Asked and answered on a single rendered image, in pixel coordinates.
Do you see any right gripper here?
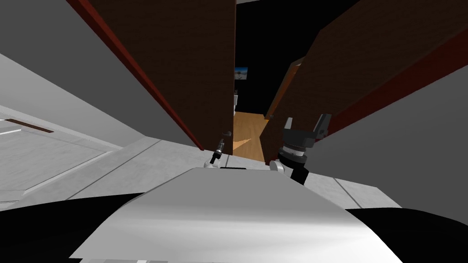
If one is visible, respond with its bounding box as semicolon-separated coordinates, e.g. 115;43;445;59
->
281;113;333;149

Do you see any orange brown door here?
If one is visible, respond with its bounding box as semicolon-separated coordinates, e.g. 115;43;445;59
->
265;56;305;121

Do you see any dark brown door leaf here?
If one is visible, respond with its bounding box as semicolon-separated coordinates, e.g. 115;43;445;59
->
259;0;468;164
89;0;237;156

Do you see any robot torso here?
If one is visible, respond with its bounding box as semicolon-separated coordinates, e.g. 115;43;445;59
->
69;167;403;263

